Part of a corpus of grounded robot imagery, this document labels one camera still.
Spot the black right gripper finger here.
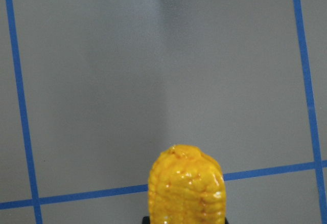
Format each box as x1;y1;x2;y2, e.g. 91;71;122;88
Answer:
142;216;150;224

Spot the yellow corn cob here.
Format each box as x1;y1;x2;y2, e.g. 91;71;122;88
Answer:
148;145;227;223

